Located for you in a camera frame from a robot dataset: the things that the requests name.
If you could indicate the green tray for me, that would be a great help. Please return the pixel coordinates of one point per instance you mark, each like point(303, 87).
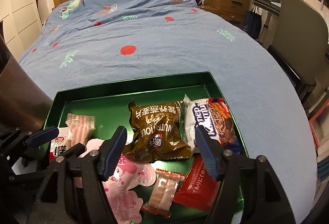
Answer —
point(108, 103)

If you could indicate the pink cartoon snack packet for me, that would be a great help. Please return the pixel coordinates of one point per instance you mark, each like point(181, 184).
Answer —
point(123, 188)

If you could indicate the white wardrobe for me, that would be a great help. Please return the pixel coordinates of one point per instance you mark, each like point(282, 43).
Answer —
point(20, 13)

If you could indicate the white blue cookie packet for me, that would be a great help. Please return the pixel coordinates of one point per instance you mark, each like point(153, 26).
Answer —
point(218, 121)

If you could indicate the red stool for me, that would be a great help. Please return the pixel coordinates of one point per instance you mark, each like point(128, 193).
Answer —
point(318, 126)

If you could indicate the red white snack packet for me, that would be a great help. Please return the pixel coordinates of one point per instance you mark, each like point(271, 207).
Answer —
point(60, 144)

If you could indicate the pink striped snack packet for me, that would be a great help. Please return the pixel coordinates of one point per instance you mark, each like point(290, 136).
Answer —
point(79, 128)

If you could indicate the black electric kettle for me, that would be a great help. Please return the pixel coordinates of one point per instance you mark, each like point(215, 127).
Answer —
point(20, 95)

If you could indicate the brown snack packet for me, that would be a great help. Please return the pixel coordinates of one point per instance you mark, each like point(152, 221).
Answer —
point(156, 134)

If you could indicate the grey desk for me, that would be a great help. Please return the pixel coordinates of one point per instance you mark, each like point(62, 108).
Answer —
point(264, 1)

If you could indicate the dark blue bag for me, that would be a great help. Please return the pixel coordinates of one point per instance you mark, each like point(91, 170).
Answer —
point(252, 23)

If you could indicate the clear orange biscuit packet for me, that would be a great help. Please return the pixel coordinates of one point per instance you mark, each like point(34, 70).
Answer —
point(163, 190)

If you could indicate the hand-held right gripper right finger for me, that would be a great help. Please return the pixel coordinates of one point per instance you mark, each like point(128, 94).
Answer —
point(208, 154)

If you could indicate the grey chair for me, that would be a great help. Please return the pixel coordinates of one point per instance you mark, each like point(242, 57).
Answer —
point(298, 41)

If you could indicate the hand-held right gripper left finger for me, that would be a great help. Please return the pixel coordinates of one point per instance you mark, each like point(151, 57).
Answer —
point(113, 154)

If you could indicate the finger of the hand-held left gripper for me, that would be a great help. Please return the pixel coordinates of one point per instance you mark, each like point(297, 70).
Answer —
point(75, 150)
point(42, 136)

